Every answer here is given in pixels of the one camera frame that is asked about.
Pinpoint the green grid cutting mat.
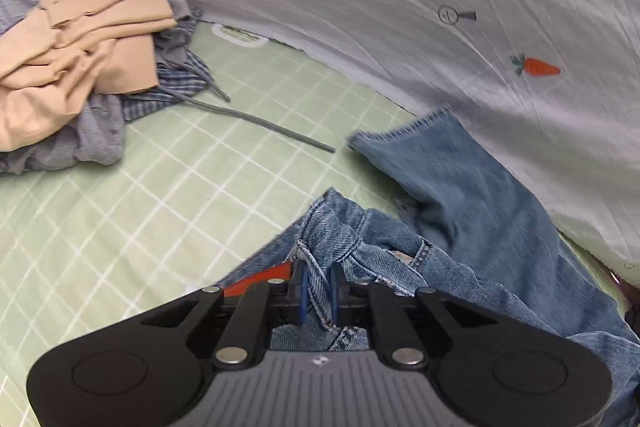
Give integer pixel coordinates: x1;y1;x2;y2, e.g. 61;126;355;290
1;24;614;426

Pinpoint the blue plaid shirt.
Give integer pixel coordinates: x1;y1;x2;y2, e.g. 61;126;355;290
121;8;213;122

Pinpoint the beige garment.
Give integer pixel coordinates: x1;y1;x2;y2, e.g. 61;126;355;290
1;0;177;152

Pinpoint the grey hoodie with drawstring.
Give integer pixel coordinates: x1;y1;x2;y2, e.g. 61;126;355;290
1;0;326;174

